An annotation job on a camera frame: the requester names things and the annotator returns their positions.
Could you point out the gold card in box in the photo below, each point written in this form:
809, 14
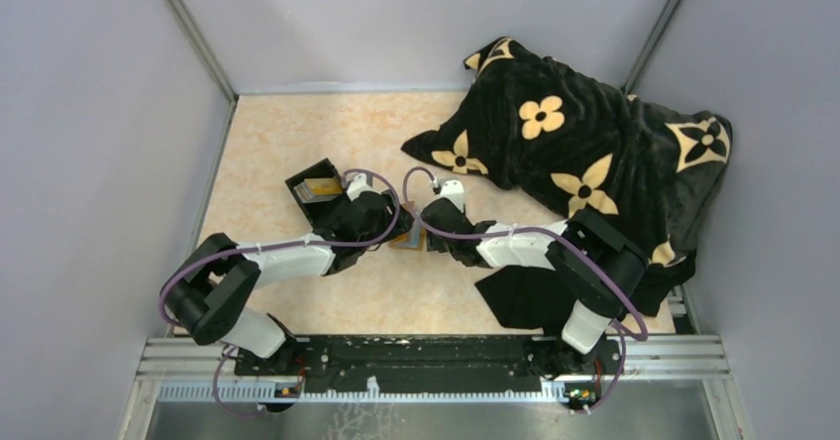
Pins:
318, 189

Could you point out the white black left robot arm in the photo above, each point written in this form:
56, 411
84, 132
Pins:
208, 295

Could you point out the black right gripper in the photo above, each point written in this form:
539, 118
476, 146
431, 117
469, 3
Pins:
434, 244

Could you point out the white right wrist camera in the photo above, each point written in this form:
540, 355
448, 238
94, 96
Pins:
454, 191

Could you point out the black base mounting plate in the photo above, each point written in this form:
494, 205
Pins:
433, 365

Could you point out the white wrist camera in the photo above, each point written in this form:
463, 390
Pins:
454, 191
358, 184

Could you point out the black plastic box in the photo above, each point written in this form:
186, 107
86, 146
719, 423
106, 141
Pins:
317, 214

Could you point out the black cloth piece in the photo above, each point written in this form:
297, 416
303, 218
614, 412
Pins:
527, 299

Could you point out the black floral blanket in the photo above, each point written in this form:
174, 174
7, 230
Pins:
572, 142

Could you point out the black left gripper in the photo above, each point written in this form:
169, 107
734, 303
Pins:
394, 206

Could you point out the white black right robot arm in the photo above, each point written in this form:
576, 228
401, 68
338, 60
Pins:
593, 260

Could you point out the aluminium front rail frame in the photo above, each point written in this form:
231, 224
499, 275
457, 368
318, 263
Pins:
176, 369

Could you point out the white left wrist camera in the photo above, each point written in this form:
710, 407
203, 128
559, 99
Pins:
358, 184

